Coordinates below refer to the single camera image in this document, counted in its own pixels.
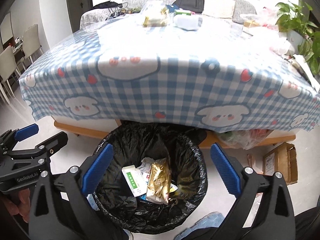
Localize black bag-lined trash bin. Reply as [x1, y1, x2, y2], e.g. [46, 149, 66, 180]
[93, 122, 208, 235]

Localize person's left hand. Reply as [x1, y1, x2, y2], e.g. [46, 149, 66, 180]
[1, 189, 31, 223]

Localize brown cardboard box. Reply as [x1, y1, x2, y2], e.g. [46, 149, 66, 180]
[263, 142, 298, 185]

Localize clear plastic bag under table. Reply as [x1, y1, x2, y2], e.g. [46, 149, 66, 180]
[216, 129, 273, 150]

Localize white green medicine box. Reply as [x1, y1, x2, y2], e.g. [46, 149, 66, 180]
[121, 165, 149, 197]

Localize dining chair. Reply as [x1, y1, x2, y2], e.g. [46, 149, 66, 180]
[22, 24, 43, 64]

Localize crumpled white tissue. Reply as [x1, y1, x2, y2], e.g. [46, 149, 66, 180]
[138, 157, 155, 180]

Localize gold foil snack bag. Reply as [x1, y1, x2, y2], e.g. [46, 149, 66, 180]
[146, 158, 171, 205]

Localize blue checkered cartoon tablecloth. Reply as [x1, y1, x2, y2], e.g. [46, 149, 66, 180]
[19, 15, 319, 132]

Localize folded papers at table edge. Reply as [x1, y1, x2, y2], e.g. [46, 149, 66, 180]
[292, 54, 320, 93]

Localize black clothing on sofa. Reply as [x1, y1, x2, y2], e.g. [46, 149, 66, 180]
[92, 1, 123, 9]

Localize clear bag with wrappers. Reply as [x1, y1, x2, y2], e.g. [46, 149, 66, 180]
[140, 0, 174, 28]

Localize grey fabric sofa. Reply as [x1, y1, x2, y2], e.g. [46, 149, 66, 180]
[80, 0, 257, 29]

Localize white plastic bags pile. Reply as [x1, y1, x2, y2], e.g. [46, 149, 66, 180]
[240, 7, 295, 56]

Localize green potted plant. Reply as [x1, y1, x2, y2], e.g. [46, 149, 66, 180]
[276, 0, 319, 76]

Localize green white carton box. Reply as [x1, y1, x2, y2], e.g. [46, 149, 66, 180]
[174, 9, 195, 16]

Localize beige cushion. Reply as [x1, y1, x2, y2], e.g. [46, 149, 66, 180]
[202, 0, 235, 19]

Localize black backpack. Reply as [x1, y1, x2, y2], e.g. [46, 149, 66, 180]
[173, 0, 204, 14]

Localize wooden coffee table frame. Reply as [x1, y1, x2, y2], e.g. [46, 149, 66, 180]
[54, 121, 296, 150]

